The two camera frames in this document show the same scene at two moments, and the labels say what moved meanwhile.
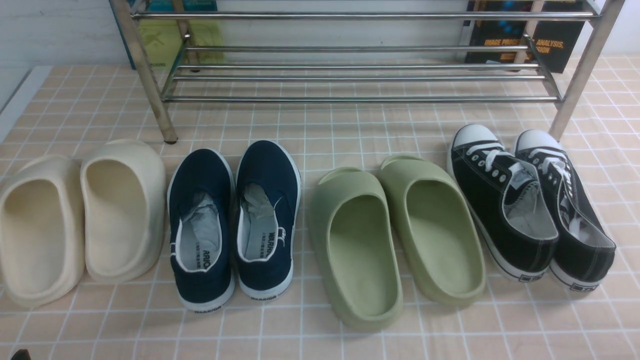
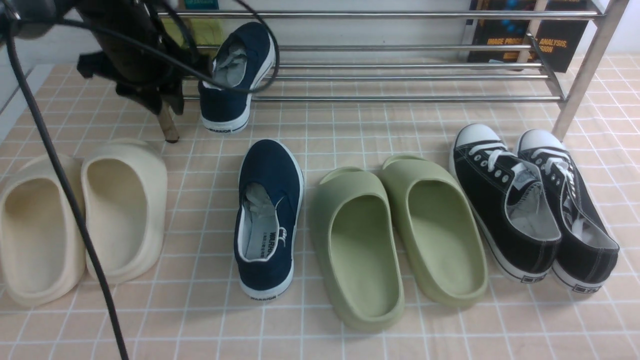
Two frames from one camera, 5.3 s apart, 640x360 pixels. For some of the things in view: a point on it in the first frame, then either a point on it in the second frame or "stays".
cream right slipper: (123, 188) stays
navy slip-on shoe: (201, 200) -> (244, 58)
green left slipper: (355, 244) stays
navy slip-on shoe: (268, 209) stays
